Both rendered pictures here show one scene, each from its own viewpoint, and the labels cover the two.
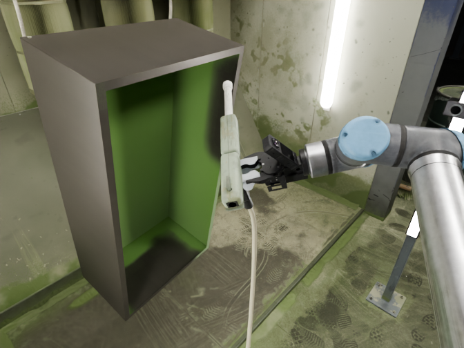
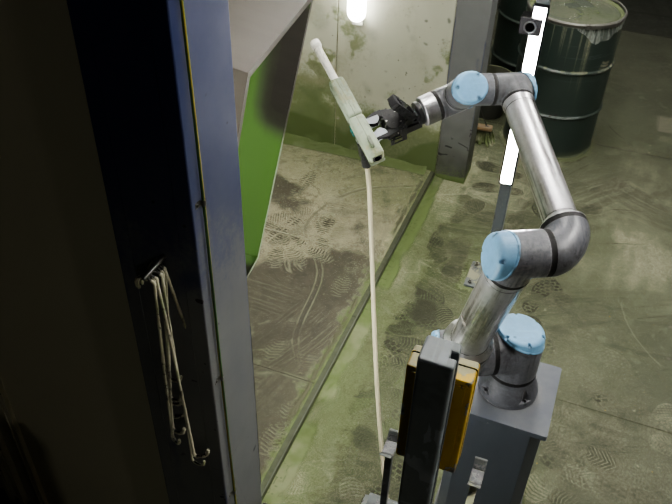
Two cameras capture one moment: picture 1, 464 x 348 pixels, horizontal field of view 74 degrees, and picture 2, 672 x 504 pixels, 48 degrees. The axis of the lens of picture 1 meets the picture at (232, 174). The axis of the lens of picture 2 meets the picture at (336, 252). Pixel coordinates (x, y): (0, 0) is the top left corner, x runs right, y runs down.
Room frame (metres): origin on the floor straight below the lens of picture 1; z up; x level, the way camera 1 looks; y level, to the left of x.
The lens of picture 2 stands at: (-1.03, 0.80, 2.52)
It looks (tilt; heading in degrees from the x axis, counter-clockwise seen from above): 39 degrees down; 337
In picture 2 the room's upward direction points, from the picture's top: 2 degrees clockwise
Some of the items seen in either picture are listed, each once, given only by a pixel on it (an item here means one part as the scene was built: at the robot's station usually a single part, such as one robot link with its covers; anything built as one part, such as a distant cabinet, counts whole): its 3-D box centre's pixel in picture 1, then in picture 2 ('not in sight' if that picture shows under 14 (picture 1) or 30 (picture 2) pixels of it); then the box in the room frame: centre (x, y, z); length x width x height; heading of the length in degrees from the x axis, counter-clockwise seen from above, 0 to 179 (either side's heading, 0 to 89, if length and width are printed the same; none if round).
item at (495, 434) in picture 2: not in sight; (492, 447); (0.24, -0.36, 0.32); 0.31 x 0.31 x 0.64; 47
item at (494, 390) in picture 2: not in sight; (510, 376); (0.24, -0.36, 0.69); 0.19 x 0.19 x 0.10
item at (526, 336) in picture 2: not in sight; (514, 347); (0.24, -0.35, 0.83); 0.17 x 0.15 x 0.18; 75
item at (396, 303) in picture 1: (386, 298); (487, 278); (1.33, -1.04, 0.01); 0.20 x 0.20 x 0.01; 47
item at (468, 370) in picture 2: not in sight; (435, 411); (-0.29, 0.28, 1.42); 0.12 x 0.06 x 0.26; 47
